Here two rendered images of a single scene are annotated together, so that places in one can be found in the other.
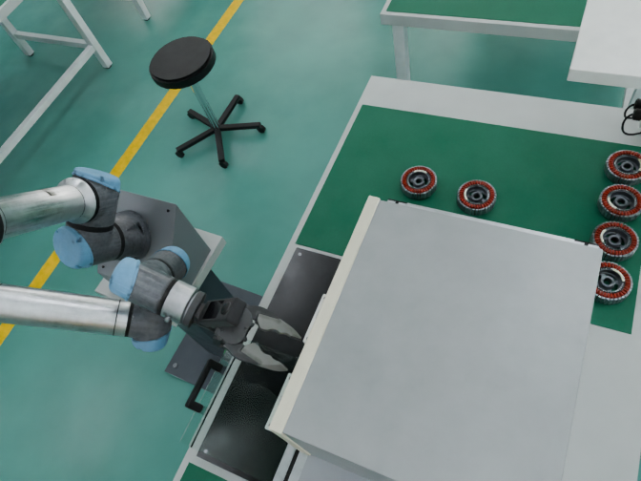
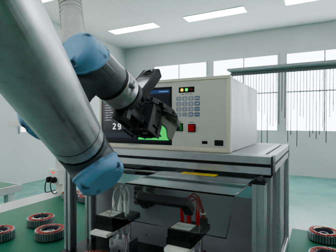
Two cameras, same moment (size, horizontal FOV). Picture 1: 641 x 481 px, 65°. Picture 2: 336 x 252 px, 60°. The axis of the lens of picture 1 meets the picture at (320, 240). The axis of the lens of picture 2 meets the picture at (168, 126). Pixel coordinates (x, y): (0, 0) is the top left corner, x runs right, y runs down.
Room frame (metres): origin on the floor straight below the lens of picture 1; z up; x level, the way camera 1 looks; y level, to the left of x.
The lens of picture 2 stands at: (0.55, 0.87, 1.20)
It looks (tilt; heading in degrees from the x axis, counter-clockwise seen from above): 1 degrees down; 257
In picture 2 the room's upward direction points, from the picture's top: straight up
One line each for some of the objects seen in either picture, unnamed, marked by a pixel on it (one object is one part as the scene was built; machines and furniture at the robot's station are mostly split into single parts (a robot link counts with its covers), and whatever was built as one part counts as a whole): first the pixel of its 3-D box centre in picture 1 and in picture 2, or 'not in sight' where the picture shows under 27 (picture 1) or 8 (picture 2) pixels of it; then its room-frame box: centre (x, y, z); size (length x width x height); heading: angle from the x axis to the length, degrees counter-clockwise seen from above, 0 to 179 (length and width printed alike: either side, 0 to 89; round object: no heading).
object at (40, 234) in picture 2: not in sight; (50, 232); (0.73, -0.32, 0.77); 0.11 x 0.11 x 0.04
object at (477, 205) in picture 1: (476, 197); (40, 220); (0.79, -0.48, 0.77); 0.11 x 0.11 x 0.04
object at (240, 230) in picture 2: not in sight; (172, 204); (0.31, -0.08, 0.92); 0.66 x 0.01 x 0.30; 139
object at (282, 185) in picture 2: not in sight; (280, 209); (-0.03, 0.03, 0.91); 0.28 x 0.03 x 0.32; 49
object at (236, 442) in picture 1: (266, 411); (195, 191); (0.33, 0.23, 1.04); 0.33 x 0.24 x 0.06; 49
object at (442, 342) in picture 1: (440, 356); (184, 116); (0.25, -0.12, 1.22); 0.44 x 0.39 x 0.20; 139
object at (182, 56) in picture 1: (204, 95); not in sight; (2.32, 0.31, 0.28); 0.54 x 0.49 x 0.56; 49
